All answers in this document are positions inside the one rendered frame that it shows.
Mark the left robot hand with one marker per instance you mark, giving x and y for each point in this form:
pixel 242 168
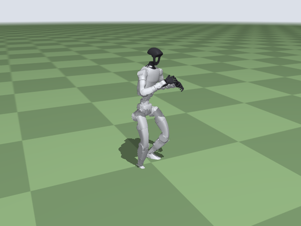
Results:
pixel 179 85

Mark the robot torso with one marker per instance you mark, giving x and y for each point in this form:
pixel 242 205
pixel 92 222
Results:
pixel 151 79

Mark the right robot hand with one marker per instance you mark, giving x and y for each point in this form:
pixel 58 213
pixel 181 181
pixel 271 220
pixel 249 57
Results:
pixel 170 80

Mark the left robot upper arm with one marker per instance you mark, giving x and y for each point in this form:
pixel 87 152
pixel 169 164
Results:
pixel 161 77

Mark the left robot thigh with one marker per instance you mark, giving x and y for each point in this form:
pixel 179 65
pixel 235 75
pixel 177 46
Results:
pixel 161 123

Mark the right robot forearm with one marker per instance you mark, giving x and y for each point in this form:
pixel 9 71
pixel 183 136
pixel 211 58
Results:
pixel 154 88

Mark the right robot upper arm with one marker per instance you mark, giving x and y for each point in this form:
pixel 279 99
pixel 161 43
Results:
pixel 142 74

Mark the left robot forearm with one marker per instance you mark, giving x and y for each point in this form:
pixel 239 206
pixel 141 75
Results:
pixel 170 86

